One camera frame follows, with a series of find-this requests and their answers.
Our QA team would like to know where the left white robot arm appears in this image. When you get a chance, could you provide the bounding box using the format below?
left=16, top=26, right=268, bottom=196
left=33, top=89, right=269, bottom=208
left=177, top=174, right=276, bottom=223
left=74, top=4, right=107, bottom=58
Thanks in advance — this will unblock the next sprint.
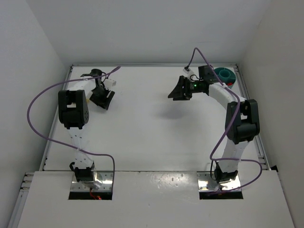
left=58, top=69, right=116, bottom=190

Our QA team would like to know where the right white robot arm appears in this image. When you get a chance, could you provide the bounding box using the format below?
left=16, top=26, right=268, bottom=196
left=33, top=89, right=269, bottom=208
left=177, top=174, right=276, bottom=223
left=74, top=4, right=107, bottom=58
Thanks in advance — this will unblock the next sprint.
left=168, top=66, right=260, bottom=183

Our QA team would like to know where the teal divided round container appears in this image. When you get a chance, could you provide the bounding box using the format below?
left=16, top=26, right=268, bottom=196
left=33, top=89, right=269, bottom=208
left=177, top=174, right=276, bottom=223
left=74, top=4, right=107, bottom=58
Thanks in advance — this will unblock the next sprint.
left=214, top=67, right=236, bottom=89

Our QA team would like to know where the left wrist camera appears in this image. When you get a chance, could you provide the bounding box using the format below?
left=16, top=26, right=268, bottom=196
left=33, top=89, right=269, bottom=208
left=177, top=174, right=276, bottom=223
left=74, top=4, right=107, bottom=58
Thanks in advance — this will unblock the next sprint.
left=104, top=79, right=116, bottom=90

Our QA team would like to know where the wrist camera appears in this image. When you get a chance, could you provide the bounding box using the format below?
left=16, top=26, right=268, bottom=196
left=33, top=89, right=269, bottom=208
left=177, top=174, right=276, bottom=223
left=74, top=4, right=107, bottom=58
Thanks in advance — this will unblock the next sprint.
left=104, top=79, right=116, bottom=90
left=183, top=66, right=195, bottom=79

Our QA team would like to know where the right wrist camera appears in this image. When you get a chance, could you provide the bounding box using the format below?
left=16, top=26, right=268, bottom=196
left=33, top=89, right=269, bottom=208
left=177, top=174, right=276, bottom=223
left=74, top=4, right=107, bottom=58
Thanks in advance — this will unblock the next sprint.
left=183, top=66, right=195, bottom=79

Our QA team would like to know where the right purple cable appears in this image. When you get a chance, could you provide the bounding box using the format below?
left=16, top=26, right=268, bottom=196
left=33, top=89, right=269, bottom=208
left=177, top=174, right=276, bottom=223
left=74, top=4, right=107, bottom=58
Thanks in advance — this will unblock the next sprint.
left=183, top=47, right=263, bottom=193

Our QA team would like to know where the purple cable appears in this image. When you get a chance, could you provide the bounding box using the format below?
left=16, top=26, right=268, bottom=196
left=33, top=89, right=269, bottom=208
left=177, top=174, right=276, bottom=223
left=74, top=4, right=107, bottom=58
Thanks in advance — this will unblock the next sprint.
left=183, top=47, right=263, bottom=193
left=27, top=66, right=116, bottom=176

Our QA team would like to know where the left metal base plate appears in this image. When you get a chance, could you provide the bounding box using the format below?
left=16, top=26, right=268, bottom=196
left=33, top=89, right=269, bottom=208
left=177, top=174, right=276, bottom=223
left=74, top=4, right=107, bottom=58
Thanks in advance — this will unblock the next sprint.
left=70, top=171, right=113, bottom=192

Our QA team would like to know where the metal base plate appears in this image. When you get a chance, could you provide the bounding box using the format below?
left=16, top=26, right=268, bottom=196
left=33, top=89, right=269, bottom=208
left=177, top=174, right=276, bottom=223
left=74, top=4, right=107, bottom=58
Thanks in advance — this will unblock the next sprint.
left=197, top=172, right=241, bottom=192
left=70, top=171, right=113, bottom=192

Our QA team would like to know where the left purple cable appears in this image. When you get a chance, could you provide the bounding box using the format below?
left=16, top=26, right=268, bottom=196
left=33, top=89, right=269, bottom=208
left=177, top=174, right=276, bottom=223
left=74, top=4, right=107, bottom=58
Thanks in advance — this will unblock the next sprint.
left=27, top=66, right=116, bottom=176

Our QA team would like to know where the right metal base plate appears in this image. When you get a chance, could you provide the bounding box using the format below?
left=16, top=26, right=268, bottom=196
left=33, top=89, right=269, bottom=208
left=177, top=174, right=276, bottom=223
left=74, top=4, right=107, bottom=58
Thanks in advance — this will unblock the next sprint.
left=197, top=172, right=241, bottom=192

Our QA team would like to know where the red wire under left base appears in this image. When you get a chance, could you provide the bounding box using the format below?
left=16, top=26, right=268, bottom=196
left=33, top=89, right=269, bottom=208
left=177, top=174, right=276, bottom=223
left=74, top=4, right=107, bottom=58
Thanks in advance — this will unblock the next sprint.
left=89, top=189, right=103, bottom=200

